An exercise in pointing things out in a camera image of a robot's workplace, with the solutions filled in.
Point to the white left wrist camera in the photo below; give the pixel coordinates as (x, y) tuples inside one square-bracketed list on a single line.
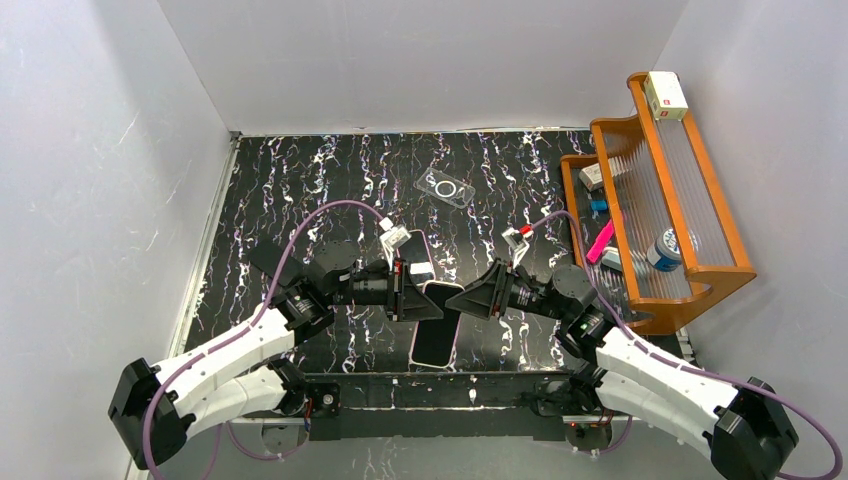
[(392, 237)]

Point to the pink highlighter marker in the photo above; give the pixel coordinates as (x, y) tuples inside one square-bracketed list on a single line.
[(602, 241)]

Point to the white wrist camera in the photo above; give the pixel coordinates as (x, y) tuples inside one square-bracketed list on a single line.
[(517, 240), (392, 237)]

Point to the light blue eraser block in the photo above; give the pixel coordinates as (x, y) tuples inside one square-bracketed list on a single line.
[(611, 259)]

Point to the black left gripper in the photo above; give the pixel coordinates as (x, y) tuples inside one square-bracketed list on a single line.
[(398, 289)]

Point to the white box with red label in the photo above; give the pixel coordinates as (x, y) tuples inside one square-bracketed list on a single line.
[(665, 96)]

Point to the pink phone case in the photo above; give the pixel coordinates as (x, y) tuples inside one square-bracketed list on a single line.
[(430, 255)]

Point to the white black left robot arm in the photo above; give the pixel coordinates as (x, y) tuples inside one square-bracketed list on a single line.
[(157, 407)]

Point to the orange wooden shelf rack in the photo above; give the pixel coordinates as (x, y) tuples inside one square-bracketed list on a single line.
[(658, 175)]

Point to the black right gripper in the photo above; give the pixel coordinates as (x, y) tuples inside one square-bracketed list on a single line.
[(499, 289)]

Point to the blue white tape roll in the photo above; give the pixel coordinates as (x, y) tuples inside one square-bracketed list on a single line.
[(664, 253)]

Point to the clear magsafe phone case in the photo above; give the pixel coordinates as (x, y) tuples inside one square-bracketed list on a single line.
[(445, 188)]

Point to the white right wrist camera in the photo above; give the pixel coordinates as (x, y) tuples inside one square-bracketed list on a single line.
[(517, 240)]

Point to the beige phone case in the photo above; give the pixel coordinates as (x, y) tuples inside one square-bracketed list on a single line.
[(414, 348)]

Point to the grey white small box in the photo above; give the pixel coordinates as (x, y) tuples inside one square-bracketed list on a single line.
[(591, 177)]

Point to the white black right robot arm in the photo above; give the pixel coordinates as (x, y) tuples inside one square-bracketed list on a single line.
[(743, 432)]

